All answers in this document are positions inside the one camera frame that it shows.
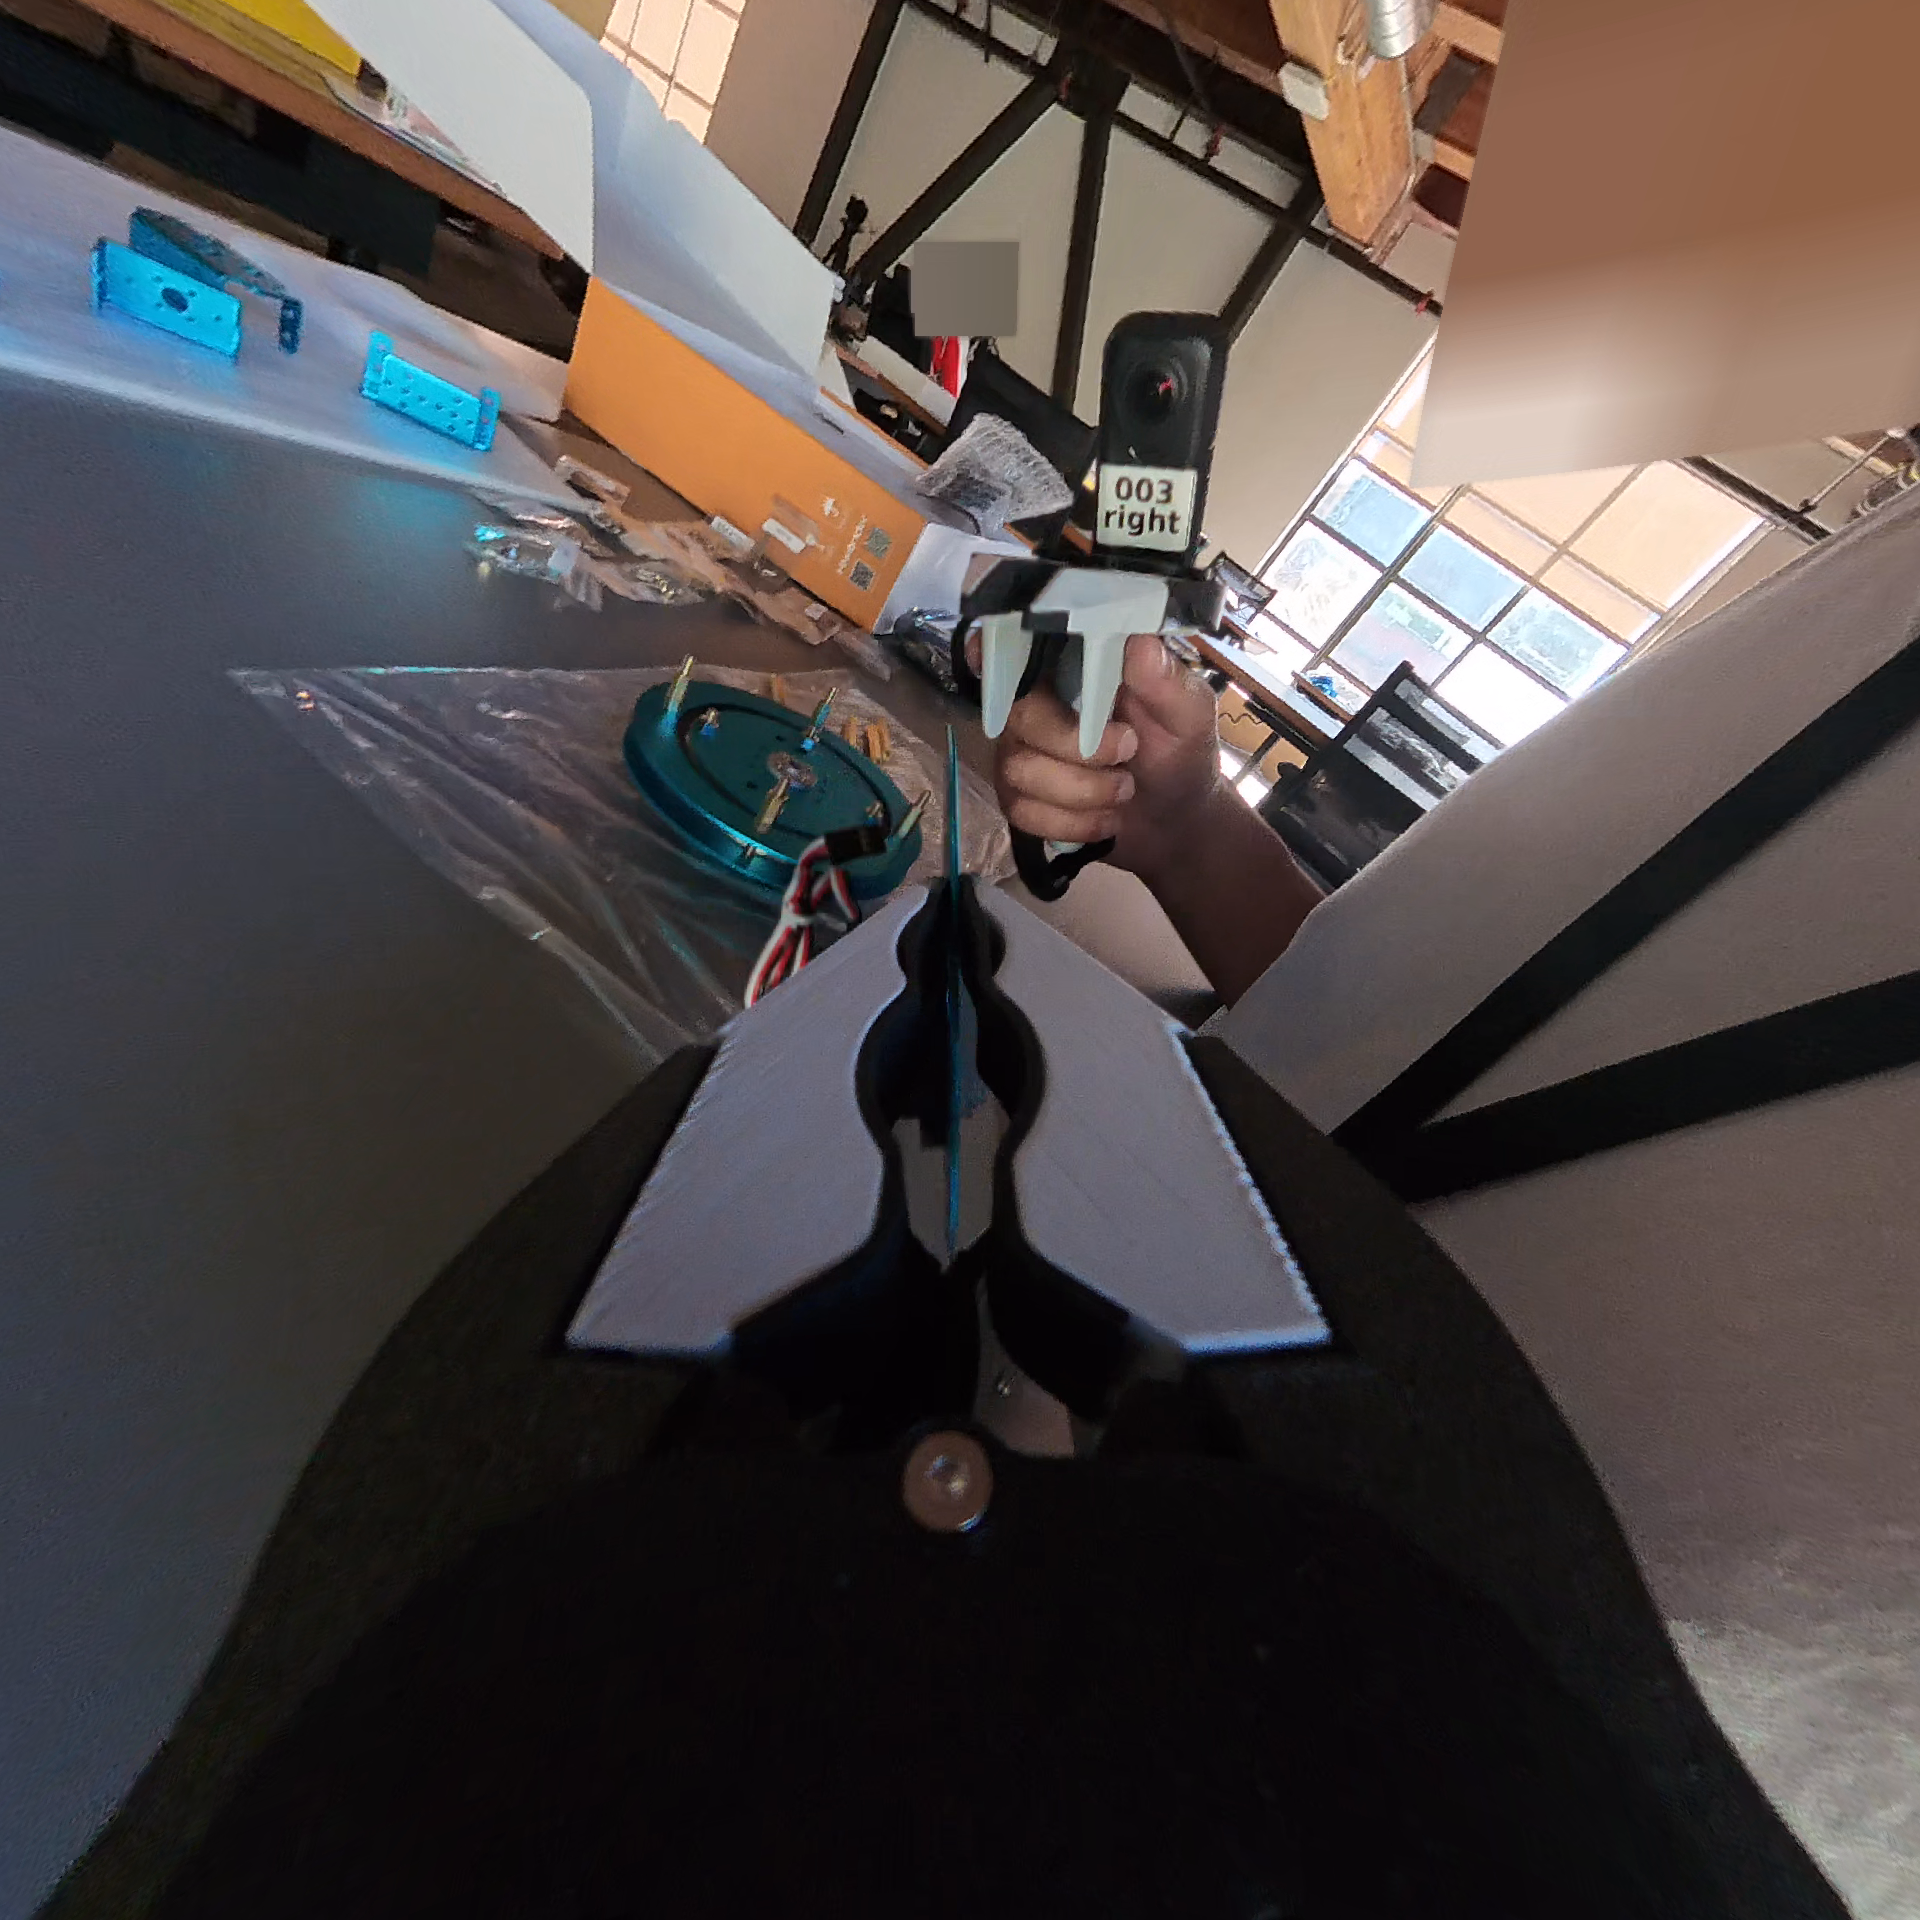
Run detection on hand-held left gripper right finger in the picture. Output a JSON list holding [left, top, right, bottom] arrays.
[[962, 877, 1335, 1353]]

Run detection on tall teal metal bracket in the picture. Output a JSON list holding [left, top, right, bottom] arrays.
[[125, 205, 305, 357]]

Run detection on orange cardboard box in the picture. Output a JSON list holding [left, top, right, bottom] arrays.
[[305, 0, 1057, 635]]

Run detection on bubble wrap bundle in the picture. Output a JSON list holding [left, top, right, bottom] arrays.
[[911, 410, 1077, 522]]

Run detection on stack of yellow boxes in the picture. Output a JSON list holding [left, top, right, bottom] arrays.
[[191, 0, 365, 80]]

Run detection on pile of small screw bags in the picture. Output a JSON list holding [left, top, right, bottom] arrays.
[[468, 449, 845, 619]]

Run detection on silver antistatic bag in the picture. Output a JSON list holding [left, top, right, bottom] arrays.
[[883, 604, 980, 694]]

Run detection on small blue metal bracket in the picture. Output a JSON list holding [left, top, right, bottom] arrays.
[[87, 237, 245, 365]]

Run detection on blue multi-hole U bracket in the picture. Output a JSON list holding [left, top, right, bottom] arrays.
[[358, 329, 503, 456]]

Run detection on blue round metal base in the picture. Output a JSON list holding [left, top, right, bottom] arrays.
[[620, 656, 929, 889]]

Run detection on large clear plastic bag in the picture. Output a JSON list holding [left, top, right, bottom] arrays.
[[225, 656, 1023, 1059]]

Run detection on flat white foam sheet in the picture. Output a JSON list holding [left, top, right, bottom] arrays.
[[0, 120, 589, 501]]

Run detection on red white black servo cable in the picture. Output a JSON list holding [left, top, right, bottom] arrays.
[[742, 824, 890, 1011]]

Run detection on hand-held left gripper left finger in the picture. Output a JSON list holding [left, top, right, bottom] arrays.
[[566, 882, 953, 1361]]

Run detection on black strap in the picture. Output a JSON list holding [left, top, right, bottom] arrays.
[[1332, 638, 1920, 1205]]

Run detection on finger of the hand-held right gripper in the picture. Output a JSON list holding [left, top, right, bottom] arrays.
[[978, 574, 1077, 740], [1069, 589, 1169, 760]]

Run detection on person's right hand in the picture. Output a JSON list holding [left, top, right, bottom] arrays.
[[997, 634, 1228, 852]]

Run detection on person's right forearm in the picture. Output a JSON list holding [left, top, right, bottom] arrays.
[[1118, 778, 1332, 1011]]

